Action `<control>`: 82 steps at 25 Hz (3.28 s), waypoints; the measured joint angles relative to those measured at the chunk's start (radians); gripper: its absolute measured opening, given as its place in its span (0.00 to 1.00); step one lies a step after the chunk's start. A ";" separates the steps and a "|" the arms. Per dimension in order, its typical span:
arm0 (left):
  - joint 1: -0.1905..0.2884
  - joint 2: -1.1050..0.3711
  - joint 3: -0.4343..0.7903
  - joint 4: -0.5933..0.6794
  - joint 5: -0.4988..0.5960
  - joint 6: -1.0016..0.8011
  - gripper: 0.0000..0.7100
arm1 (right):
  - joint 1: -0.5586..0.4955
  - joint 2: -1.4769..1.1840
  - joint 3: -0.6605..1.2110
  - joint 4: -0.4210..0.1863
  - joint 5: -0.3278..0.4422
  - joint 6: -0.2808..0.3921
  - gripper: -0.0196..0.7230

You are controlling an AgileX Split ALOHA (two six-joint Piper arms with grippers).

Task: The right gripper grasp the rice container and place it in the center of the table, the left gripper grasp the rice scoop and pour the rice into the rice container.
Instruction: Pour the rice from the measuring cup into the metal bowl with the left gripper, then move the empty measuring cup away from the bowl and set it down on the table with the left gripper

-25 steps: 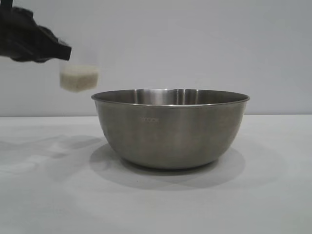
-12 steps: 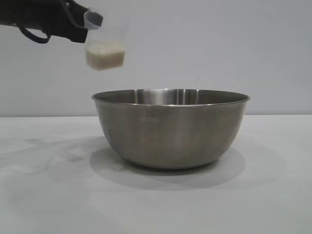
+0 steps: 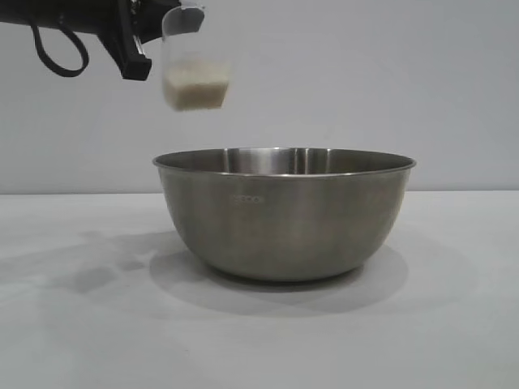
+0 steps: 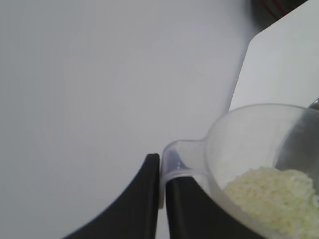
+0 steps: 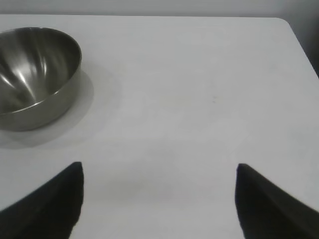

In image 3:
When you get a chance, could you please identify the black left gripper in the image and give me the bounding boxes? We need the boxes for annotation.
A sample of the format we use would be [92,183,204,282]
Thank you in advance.
[96,0,154,81]

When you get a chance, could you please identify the translucent plastic measuring cup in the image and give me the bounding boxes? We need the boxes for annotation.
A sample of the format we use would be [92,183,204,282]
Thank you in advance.
[160,2,234,112]

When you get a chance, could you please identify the white rice grains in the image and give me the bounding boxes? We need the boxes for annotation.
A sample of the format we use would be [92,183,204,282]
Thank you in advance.
[163,60,233,112]

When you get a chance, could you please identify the stainless steel mixing bowl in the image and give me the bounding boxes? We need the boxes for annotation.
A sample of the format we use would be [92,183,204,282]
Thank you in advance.
[152,147,418,283]

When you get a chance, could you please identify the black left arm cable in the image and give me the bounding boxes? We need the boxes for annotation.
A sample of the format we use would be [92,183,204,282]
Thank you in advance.
[29,23,91,79]

